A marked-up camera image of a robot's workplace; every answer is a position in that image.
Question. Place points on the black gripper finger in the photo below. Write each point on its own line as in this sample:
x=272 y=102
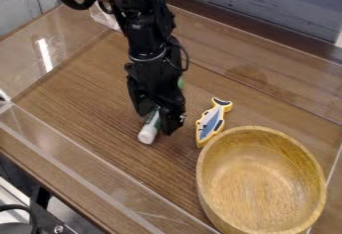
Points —
x=140 y=90
x=171 y=118

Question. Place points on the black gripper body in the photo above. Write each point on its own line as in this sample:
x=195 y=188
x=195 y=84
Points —
x=160 y=67

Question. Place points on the green white marker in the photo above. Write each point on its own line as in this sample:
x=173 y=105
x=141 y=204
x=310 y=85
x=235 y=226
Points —
x=149 y=128

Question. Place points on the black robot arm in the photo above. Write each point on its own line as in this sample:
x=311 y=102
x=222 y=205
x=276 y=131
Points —
x=145 y=22

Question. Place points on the brown wooden bowl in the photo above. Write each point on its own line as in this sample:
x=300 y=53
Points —
x=260 y=183

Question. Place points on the yellow blue fish toy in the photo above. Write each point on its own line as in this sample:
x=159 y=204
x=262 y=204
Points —
x=209 y=124

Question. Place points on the clear acrylic front wall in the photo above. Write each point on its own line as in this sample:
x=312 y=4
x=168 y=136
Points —
x=100 y=191

